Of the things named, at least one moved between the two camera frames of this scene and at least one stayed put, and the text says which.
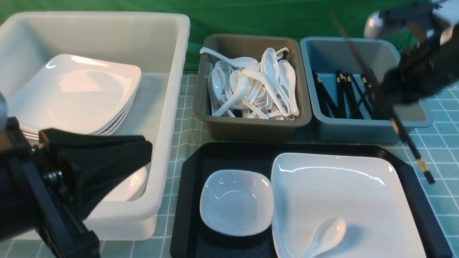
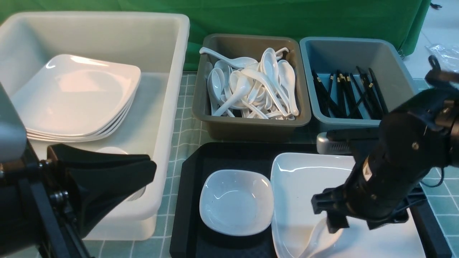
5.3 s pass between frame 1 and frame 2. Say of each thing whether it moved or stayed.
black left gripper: moved
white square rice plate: stayed
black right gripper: moved
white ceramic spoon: stayed
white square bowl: stayed
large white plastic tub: stayed
